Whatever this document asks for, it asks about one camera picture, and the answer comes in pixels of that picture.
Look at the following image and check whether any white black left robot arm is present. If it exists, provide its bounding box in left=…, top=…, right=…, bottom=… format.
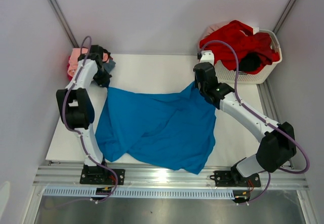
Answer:
left=56, top=45, right=111, bottom=167

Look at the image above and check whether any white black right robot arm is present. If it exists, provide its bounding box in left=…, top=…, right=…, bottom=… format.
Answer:
left=193, top=62, right=297, bottom=185

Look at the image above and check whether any grey blue folded t shirt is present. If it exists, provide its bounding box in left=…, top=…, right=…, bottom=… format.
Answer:
left=102, top=58, right=116, bottom=74

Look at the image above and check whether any white perforated laundry basket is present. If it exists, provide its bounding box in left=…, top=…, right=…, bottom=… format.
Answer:
left=214, top=29, right=282, bottom=85

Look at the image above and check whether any dark red folded t shirt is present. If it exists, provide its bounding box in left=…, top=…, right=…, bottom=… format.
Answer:
left=66, top=56, right=75, bottom=81

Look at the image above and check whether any black garment in basket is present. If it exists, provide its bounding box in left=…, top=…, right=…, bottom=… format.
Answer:
left=239, top=53, right=261, bottom=72

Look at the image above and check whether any pale pink garment in basket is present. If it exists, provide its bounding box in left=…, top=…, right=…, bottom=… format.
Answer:
left=202, top=21, right=229, bottom=39

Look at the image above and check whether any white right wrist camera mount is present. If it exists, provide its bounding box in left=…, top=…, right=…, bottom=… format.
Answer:
left=197, top=50, right=215, bottom=66

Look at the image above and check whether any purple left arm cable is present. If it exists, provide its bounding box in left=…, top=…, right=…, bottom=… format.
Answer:
left=62, top=35, right=119, bottom=204

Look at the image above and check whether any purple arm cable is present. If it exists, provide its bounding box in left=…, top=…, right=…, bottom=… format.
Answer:
left=62, top=35, right=119, bottom=204
left=199, top=40, right=311, bottom=206

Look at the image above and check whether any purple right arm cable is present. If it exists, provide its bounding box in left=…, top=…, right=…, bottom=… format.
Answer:
left=199, top=40, right=311, bottom=206

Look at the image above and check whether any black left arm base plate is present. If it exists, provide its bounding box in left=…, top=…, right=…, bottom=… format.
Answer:
left=79, top=165, right=126, bottom=185

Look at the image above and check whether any aluminium corner post left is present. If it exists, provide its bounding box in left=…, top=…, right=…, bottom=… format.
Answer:
left=47, top=0, right=78, bottom=48

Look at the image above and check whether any aluminium corner post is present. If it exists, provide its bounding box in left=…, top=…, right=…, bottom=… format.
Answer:
left=47, top=0, right=78, bottom=48
left=272, top=0, right=298, bottom=34

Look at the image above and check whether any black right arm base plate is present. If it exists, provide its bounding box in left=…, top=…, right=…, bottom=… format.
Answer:
left=209, top=170, right=261, bottom=188

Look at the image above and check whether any aluminium front rail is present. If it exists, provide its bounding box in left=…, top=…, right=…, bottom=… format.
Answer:
left=33, top=162, right=309, bottom=190

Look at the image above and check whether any white slotted cable duct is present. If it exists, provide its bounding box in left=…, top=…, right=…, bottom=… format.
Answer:
left=43, top=188, right=235, bottom=199

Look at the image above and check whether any aluminium corner post right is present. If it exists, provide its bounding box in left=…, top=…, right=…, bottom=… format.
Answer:
left=272, top=0, right=298, bottom=34

